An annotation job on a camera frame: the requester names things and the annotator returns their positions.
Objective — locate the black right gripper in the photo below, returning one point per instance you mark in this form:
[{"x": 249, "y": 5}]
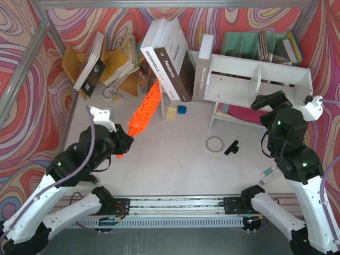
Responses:
[{"x": 269, "y": 100}]

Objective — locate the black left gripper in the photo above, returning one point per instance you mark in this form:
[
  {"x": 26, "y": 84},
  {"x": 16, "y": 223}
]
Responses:
[{"x": 123, "y": 141}]

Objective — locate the orange microfiber duster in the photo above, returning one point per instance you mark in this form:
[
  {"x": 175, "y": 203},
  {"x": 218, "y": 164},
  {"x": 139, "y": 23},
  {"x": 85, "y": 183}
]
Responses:
[{"x": 143, "y": 115}]

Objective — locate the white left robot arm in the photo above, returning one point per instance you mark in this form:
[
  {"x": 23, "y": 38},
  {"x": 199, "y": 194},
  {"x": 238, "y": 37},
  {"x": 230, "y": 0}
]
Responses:
[{"x": 30, "y": 229}]

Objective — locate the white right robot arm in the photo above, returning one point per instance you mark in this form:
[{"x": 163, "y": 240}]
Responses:
[{"x": 318, "y": 232}]

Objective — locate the white wooden bookshelf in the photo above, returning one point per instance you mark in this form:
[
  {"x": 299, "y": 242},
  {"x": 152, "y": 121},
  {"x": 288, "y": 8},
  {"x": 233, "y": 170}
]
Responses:
[{"x": 237, "y": 81}]

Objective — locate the magenta folder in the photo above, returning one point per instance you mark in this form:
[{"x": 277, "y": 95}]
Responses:
[{"x": 246, "y": 114}]

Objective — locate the teal file organizer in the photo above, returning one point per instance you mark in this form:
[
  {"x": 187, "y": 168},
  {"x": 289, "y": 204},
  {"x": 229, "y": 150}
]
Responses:
[{"x": 281, "y": 48}]

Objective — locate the yellow sticky note pad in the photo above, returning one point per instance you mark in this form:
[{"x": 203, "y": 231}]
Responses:
[{"x": 171, "y": 113}]

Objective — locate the black binder clip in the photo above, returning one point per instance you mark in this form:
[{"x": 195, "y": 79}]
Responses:
[{"x": 233, "y": 148}]

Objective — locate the white black leaning book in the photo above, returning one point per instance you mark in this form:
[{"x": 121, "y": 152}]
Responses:
[{"x": 91, "y": 67}]

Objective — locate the clear pen cup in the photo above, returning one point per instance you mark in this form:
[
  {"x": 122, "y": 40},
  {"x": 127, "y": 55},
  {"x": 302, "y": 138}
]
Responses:
[{"x": 146, "y": 81}]

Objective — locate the blue small cube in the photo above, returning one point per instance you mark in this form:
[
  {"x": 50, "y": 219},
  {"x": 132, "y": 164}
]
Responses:
[{"x": 181, "y": 109}]

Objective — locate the white glue tube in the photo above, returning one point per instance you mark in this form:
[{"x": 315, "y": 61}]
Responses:
[{"x": 269, "y": 174}]

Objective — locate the grey upright book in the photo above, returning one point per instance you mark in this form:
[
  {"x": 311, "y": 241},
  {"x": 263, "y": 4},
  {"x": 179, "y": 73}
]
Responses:
[{"x": 202, "y": 67}]

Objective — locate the wooden book stand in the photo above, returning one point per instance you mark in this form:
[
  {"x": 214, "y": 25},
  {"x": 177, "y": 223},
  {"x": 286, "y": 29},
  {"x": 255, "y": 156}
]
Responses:
[{"x": 71, "y": 62}]

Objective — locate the large white brown book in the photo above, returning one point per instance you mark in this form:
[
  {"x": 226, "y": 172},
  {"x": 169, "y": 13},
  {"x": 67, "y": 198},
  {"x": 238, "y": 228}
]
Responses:
[{"x": 166, "y": 50}]

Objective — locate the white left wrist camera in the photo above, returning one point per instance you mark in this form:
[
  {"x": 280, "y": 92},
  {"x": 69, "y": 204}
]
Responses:
[{"x": 101, "y": 117}]

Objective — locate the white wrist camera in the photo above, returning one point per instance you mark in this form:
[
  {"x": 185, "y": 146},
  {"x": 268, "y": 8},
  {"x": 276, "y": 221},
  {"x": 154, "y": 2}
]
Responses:
[
  {"x": 312, "y": 109},
  {"x": 101, "y": 117}
]

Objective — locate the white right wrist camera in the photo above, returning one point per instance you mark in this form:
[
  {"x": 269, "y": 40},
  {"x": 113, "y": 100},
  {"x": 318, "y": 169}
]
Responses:
[{"x": 312, "y": 109}]

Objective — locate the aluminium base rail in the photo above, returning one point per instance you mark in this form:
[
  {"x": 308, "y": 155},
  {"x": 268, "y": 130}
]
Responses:
[{"x": 190, "y": 205}]

